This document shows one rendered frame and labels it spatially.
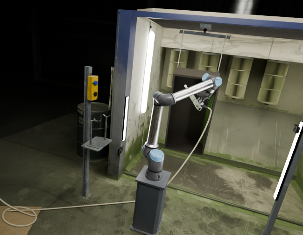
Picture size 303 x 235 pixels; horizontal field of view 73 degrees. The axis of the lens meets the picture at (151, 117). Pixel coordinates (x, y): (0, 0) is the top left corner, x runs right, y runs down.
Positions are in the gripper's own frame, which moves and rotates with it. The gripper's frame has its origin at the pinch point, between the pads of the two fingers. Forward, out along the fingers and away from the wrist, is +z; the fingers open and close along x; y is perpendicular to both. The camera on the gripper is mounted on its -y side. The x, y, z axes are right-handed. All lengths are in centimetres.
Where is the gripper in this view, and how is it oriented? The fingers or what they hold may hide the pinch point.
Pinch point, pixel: (197, 103)
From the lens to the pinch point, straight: 244.2
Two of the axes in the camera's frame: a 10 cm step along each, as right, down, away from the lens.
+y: 8.4, 2.6, 4.8
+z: -5.0, 7.0, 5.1
